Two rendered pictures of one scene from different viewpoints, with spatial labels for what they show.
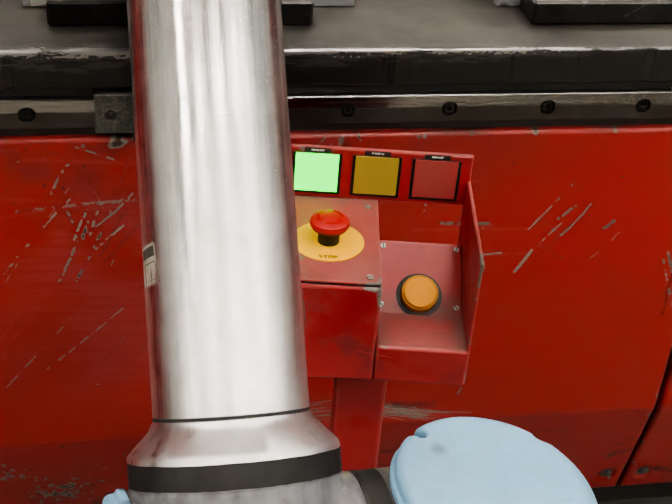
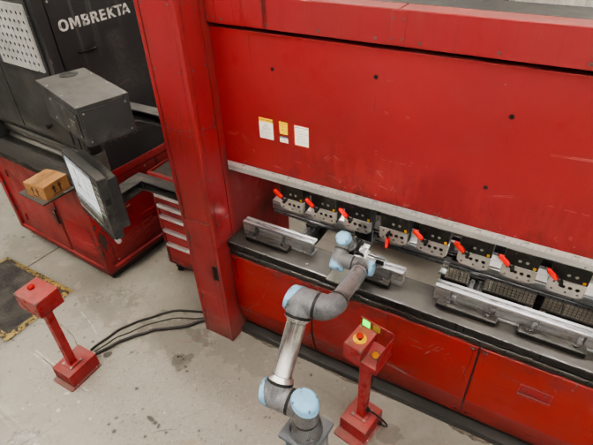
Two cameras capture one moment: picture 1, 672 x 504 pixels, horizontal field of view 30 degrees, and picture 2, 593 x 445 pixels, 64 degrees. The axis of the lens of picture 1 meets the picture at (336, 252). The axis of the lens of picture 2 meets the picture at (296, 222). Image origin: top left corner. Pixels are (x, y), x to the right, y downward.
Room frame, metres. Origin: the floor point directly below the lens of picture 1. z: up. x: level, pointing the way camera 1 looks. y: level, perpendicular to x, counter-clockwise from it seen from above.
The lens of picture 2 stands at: (-0.31, -0.84, 2.74)
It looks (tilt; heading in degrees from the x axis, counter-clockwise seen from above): 37 degrees down; 43
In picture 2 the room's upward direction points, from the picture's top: 2 degrees counter-clockwise
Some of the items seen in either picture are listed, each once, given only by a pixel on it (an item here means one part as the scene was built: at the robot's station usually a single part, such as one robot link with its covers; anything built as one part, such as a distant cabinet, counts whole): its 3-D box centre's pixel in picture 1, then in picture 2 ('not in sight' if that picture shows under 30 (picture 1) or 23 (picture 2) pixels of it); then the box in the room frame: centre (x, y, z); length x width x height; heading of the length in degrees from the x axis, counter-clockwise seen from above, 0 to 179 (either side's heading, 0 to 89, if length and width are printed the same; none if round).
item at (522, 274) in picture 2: not in sight; (521, 261); (1.55, -0.51, 1.26); 0.15 x 0.09 x 0.17; 102
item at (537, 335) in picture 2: not in sight; (551, 340); (1.55, -0.74, 0.89); 0.30 x 0.05 x 0.03; 102
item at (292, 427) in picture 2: not in sight; (305, 423); (0.49, -0.10, 0.82); 0.15 x 0.15 x 0.10
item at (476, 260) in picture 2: not in sight; (476, 248); (1.51, -0.31, 1.26); 0.15 x 0.09 x 0.17; 102
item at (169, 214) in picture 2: not in sight; (204, 218); (1.42, 1.79, 0.50); 0.50 x 0.50 x 1.00; 12
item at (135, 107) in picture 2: not in sight; (130, 118); (0.85, 1.47, 1.67); 0.40 x 0.24 x 0.07; 102
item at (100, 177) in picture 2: not in sight; (98, 190); (0.51, 1.34, 1.42); 0.45 x 0.12 x 0.36; 84
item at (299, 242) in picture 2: not in sight; (279, 235); (1.28, 0.79, 0.92); 0.50 x 0.06 x 0.10; 102
